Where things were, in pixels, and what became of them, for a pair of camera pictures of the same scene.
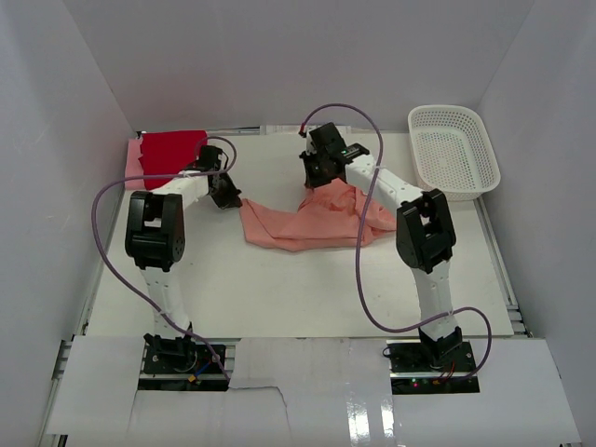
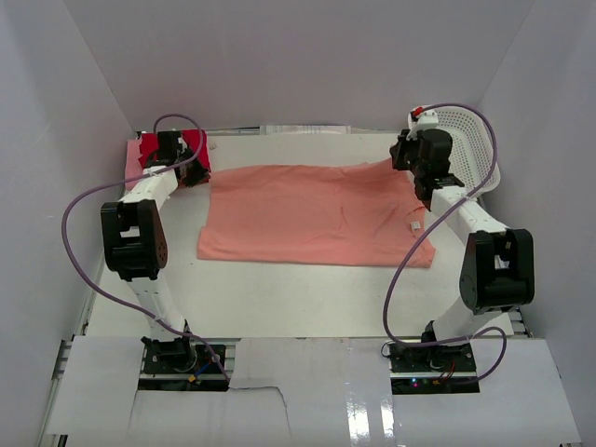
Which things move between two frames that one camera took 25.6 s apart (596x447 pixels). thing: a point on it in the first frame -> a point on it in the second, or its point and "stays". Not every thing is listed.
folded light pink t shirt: [133, 166] stays
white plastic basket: [452, 151] stays
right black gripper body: [318, 172] -> [399, 155]
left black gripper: [225, 192] -> [196, 172]
